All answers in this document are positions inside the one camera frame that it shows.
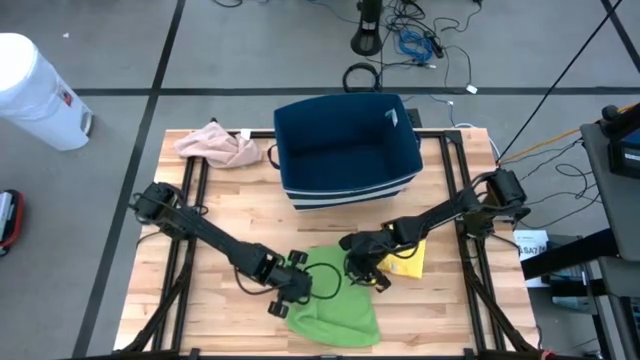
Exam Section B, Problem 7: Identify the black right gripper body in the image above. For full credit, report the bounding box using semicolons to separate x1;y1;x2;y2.
346;229;402;277

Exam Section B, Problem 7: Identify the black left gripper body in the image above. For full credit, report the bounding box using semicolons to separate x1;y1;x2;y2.
272;263;313;306

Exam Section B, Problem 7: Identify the yellow fluffy towel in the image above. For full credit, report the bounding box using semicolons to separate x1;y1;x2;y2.
375;223;428;280

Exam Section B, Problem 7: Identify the green microfibre towel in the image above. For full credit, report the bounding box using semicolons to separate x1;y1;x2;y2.
283;243;383;350

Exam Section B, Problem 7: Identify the pale pink woven towel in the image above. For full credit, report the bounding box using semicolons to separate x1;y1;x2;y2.
173;120;265;170

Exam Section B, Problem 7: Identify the navy white-striped fabric basket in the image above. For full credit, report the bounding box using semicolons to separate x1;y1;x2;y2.
267;92;426;213

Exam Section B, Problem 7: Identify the white printed paper sheet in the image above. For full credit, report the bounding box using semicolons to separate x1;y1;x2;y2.
512;229;551;290

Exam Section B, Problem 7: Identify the black beam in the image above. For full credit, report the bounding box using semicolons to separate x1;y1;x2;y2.
519;228;620;281

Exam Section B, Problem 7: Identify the black stand base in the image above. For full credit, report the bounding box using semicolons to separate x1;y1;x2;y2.
349;0;385;57

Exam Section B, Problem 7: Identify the black power adapter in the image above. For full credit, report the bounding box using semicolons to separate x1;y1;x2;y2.
422;30;446;60

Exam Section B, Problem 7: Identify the grey cart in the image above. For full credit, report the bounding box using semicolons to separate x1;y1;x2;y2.
579;122;640;360

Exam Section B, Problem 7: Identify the thin black pole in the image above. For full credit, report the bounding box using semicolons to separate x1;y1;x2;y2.
496;0;625;164

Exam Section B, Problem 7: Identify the black electronic box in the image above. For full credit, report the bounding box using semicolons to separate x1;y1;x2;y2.
598;103;640;180

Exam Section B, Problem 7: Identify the red and black floor device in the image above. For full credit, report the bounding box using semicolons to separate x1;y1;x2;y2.
0;188;26;257

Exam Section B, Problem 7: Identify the white cylindrical trash can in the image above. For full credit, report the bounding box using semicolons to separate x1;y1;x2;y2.
0;32;95;153

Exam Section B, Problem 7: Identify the black aluminium table frame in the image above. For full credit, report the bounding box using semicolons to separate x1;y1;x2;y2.
113;128;544;360

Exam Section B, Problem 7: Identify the black coiled cable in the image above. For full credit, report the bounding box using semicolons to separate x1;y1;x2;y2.
341;61;383;94

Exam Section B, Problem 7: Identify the yellow cable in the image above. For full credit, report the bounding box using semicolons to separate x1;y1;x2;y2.
498;102;640;166

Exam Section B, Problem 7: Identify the blue coiled cable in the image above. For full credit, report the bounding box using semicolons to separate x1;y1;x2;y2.
396;28;435;65

